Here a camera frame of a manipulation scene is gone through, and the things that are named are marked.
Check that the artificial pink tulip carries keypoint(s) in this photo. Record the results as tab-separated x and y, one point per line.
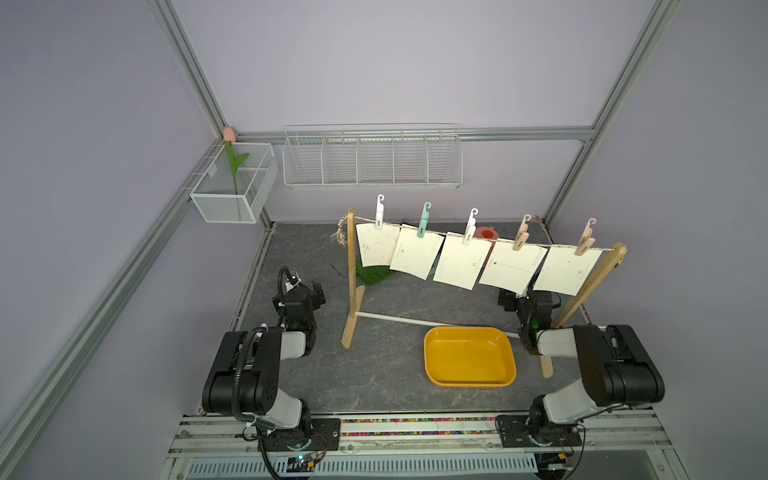
235	160

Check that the small white mesh basket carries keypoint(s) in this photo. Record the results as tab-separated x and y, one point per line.
213	192

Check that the beige clothespin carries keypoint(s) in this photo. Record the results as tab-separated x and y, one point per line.
586	240
522	234

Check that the yellow plastic tray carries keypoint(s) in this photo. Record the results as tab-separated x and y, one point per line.
469	357

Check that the pink watering can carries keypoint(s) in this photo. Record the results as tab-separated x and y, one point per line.
487	233

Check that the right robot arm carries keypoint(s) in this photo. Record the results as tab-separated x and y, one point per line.
615	368

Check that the long white wire basket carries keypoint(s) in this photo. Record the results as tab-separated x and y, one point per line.
373	155

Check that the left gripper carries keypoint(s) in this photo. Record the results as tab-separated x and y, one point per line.
309	293

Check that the green clothespin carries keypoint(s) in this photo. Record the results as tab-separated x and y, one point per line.
424	219

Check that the white clothespin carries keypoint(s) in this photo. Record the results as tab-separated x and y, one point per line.
379	212
470	227

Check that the white postcard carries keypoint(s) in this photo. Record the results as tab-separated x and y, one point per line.
460	264
565	272
511	269
377	245
416	255

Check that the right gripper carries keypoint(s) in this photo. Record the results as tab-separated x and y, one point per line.
519	302

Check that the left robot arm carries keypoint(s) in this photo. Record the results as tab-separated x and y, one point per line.
243	381

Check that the wooden clothesline stand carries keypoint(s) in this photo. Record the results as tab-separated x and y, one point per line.
346	234

